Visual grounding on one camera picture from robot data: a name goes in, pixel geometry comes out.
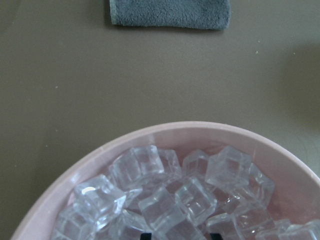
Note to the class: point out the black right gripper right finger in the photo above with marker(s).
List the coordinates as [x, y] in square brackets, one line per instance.
[215, 236]

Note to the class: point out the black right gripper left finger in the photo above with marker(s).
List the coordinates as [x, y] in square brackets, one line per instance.
[146, 236]

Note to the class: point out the clear ice cube pile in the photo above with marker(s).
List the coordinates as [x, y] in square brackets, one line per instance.
[148, 190]

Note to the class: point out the pink bowl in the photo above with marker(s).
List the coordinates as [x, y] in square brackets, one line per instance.
[297, 187]

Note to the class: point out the grey folded cloth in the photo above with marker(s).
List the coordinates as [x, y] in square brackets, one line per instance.
[191, 14]

